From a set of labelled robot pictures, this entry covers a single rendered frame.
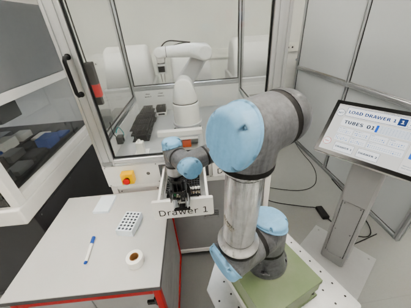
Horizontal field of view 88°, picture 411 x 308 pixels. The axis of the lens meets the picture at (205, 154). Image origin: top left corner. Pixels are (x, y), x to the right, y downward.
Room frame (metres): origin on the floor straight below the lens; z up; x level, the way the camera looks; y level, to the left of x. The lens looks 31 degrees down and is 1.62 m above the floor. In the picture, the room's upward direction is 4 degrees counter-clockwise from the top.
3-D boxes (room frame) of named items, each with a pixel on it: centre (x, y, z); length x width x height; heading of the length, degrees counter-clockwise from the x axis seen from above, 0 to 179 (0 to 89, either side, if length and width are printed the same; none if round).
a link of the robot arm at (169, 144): (0.71, 0.12, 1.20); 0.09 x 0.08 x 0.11; 32
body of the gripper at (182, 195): (0.70, 0.12, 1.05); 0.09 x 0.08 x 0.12; 2
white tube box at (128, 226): (0.76, 0.41, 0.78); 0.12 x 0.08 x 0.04; 170
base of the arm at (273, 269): (0.46, -0.19, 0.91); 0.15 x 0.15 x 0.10
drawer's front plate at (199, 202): (0.74, 0.13, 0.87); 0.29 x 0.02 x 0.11; 92
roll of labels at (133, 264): (0.56, 0.33, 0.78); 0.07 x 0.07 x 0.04
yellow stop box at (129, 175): (1.02, 0.46, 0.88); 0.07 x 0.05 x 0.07; 92
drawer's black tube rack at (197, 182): (0.94, 0.13, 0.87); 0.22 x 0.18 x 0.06; 2
